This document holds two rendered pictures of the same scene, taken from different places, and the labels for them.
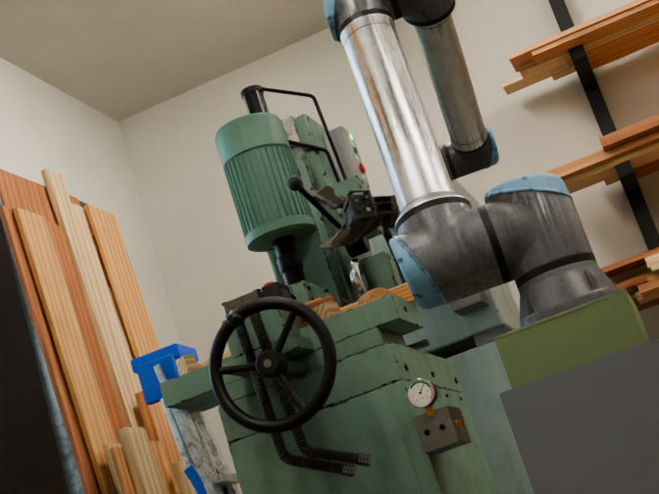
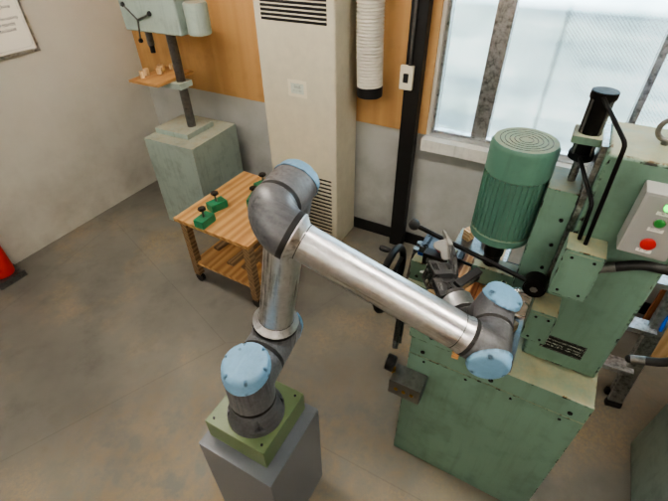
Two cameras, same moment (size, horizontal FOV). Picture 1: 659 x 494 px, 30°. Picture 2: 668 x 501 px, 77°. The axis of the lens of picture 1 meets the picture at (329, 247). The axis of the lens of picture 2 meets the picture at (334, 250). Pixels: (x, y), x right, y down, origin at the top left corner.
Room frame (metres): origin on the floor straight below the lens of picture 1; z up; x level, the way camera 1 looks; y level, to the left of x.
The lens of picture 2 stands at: (2.65, -1.04, 1.96)
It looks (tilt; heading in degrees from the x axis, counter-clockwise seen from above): 39 degrees down; 105
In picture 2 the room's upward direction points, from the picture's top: 1 degrees counter-clockwise
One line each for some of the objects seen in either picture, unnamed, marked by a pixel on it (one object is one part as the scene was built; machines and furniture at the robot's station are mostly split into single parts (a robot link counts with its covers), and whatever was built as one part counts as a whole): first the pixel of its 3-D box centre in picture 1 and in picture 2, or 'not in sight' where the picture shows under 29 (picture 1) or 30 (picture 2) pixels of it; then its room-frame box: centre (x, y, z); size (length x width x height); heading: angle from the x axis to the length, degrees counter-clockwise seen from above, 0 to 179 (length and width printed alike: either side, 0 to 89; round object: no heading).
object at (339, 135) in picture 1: (345, 160); (655, 221); (3.16, -0.12, 1.40); 0.10 x 0.06 x 0.16; 165
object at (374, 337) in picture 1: (315, 369); not in sight; (2.83, 0.12, 0.82); 0.40 x 0.21 x 0.04; 75
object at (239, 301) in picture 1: (258, 301); (434, 250); (2.71, 0.19, 0.99); 0.13 x 0.11 x 0.06; 75
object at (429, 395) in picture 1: (424, 397); (391, 364); (2.62, -0.09, 0.65); 0.06 x 0.04 x 0.08; 75
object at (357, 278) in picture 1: (362, 281); (522, 303); (2.98, -0.05, 1.02); 0.12 x 0.03 x 0.12; 165
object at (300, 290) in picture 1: (306, 304); (492, 274); (2.91, 0.10, 0.99); 0.14 x 0.07 x 0.09; 165
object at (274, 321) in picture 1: (265, 331); (433, 263); (2.72, 0.20, 0.91); 0.15 x 0.14 x 0.09; 75
